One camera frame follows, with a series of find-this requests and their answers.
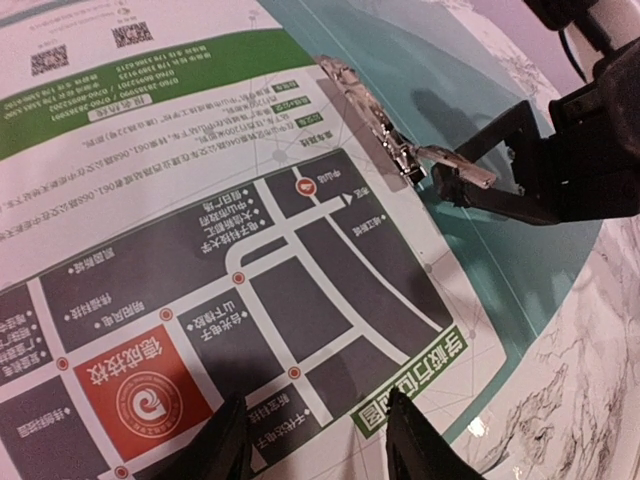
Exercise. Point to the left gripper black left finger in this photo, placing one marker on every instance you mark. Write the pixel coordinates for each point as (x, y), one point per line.
(220, 450)

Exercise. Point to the green map flyer sheet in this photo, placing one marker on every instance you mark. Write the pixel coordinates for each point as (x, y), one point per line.
(190, 211)

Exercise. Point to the teal file folder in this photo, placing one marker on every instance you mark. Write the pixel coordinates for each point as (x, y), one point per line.
(443, 73)

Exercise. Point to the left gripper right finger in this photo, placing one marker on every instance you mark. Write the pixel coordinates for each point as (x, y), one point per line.
(415, 450)

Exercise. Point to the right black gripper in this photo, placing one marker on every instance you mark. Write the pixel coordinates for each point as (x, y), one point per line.
(588, 169)

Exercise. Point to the metal folder clip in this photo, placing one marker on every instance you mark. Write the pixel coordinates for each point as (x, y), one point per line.
(410, 158)

